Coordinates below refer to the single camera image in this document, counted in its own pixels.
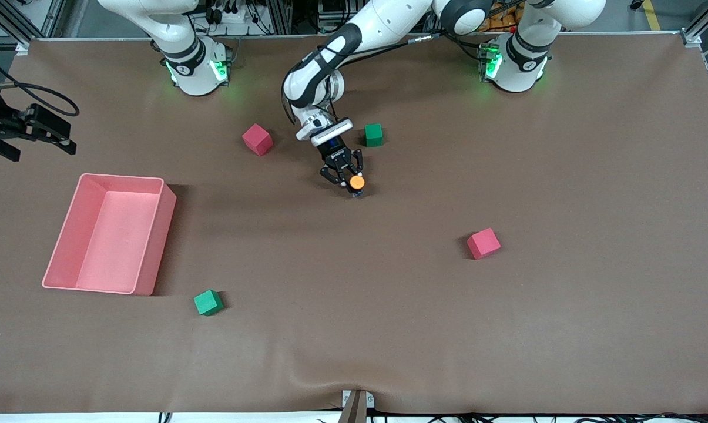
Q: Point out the orange objects heap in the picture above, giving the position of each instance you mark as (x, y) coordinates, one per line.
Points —
(503, 17)

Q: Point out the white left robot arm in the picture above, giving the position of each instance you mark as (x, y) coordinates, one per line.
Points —
(389, 17)

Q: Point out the white power strip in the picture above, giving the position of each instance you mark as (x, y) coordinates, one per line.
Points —
(230, 14)

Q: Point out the pink plastic bin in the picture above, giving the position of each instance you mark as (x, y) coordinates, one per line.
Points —
(110, 247)

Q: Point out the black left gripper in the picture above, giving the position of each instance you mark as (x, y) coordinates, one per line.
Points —
(336, 155)

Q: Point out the pink foam cube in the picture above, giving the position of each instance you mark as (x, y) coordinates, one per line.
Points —
(483, 244)
(257, 140)

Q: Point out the silver camera pole bracket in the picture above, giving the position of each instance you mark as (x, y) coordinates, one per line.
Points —
(356, 402)

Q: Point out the aluminium frame profile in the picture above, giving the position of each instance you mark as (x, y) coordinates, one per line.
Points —
(703, 26)
(10, 23)

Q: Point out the green foam cube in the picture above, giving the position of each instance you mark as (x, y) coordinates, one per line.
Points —
(208, 303)
(373, 135)

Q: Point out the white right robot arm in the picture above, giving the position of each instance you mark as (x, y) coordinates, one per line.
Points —
(189, 76)

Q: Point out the brown table mat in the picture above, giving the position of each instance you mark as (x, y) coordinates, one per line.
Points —
(354, 329)

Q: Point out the orange capped black push button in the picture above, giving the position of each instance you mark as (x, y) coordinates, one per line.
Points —
(357, 183)

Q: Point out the black electronics rack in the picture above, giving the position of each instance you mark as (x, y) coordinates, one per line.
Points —
(330, 12)

